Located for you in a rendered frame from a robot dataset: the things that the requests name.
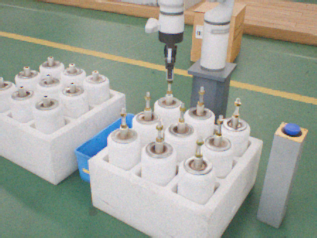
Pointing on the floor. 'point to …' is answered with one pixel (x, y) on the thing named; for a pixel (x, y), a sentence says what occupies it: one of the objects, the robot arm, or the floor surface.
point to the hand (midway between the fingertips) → (170, 73)
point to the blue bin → (90, 147)
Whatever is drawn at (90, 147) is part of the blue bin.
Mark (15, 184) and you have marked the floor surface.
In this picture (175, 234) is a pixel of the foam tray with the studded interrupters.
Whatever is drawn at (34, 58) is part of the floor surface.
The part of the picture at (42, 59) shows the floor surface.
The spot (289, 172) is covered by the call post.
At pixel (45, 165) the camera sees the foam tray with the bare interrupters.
